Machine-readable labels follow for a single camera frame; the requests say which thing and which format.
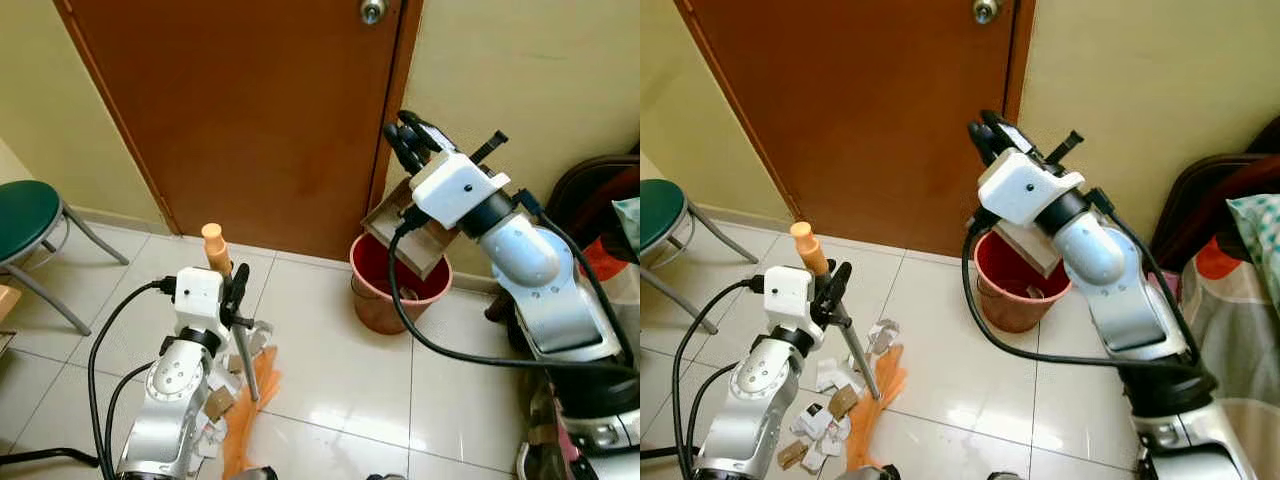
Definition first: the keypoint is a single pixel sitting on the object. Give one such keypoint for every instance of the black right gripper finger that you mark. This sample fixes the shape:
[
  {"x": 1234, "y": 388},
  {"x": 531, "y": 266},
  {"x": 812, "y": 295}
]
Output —
[
  {"x": 980, "y": 145},
  {"x": 418, "y": 122},
  {"x": 1000, "y": 121},
  {"x": 398, "y": 148}
]

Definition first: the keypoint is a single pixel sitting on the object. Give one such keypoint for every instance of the brown cardboard tray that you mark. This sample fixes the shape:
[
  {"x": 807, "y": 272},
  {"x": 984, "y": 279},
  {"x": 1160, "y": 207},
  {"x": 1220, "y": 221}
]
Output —
[
  {"x": 1030, "y": 250},
  {"x": 420, "y": 250}
]

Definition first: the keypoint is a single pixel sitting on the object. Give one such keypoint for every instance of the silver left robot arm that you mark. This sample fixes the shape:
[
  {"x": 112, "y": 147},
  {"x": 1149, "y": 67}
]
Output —
[
  {"x": 750, "y": 400},
  {"x": 175, "y": 400}
]

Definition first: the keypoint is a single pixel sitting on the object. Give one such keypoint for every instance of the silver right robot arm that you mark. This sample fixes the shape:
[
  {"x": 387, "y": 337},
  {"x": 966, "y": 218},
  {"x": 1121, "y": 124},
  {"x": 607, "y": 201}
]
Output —
[
  {"x": 1120, "y": 290},
  {"x": 550, "y": 290}
]

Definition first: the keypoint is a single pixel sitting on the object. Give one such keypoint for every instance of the white crumpled paper scrap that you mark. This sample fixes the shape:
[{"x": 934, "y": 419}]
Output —
[
  {"x": 209, "y": 436},
  {"x": 256, "y": 336},
  {"x": 884, "y": 336},
  {"x": 816, "y": 428},
  {"x": 831, "y": 375},
  {"x": 226, "y": 376}
]

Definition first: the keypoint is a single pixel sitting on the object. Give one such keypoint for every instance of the brown cardboard scrap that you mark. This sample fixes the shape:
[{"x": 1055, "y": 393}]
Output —
[
  {"x": 792, "y": 455},
  {"x": 843, "y": 401},
  {"x": 219, "y": 403}
]

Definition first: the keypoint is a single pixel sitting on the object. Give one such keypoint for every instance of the silver round door knob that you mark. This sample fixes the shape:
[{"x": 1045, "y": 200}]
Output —
[
  {"x": 373, "y": 10},
  {"x": 986, "y": 10}
]

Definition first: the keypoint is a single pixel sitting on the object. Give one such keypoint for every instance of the brown wooden door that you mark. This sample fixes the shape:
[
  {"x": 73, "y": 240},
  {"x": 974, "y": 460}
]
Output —
[
  {"x": 250, "y": 120},
  {"x": 860, "y": 120}
]

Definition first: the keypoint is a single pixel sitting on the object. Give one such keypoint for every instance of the red plastic bucket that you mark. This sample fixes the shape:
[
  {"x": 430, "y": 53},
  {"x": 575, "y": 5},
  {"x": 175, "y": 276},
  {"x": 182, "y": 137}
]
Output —
[
  {"x": 1005, "y": 300},
  {"x": 375, "y": 300}
]

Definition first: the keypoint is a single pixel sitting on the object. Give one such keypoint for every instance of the dark brown chair back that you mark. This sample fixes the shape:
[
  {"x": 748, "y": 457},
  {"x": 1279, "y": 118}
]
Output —
[
  {"x": 1190, "y": 200},
  {"x": 580, "y": 190}
]

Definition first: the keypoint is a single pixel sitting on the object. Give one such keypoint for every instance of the green round metal stool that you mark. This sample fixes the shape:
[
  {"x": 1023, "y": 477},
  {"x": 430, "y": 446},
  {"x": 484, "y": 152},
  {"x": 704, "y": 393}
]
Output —
[
  {"x": 655, "y": 210},
  {"x": 25, "y": 215}
]

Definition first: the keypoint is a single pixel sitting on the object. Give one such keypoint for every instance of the teal checkered pillow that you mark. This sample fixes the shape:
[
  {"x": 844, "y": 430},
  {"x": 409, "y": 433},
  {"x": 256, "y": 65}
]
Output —
[
  {"x": 1260, "y": 240},
  {"x": 628, "y": 220}
]

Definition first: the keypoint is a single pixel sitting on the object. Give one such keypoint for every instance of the patterned grey orange bedsheet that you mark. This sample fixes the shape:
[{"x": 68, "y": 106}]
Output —
[
  {"x": 1240, "y": 340},
  {"x": 605, "y": 265}
]

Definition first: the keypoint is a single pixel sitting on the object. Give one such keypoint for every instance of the light wooden furniture corner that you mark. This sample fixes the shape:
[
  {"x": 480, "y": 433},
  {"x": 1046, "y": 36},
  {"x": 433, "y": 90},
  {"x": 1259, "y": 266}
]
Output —
[{"x": 7, "y": 302}]

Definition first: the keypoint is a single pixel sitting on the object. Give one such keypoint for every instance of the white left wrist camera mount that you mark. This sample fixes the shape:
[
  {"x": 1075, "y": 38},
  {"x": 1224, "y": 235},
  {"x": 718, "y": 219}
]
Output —
[
  {"x": 198, "y": 295},
  {"x": 788, "y": 295}
]

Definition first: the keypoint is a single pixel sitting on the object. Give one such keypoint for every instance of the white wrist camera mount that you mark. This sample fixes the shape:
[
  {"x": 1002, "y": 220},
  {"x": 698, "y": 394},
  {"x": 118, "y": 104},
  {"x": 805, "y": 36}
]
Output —
[
  {"x": 198, "y": 295},
  {"x": 788, "y": 295},
  {"x": 455, "y": 190},
  {"x": 1025, "y": 188}
]

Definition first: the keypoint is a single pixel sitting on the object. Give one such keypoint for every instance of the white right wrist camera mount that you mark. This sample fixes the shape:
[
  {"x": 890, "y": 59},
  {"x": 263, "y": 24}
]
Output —
[
  {"x": 455, "y": 190},
  {"x": 1025, "y": 188}
]

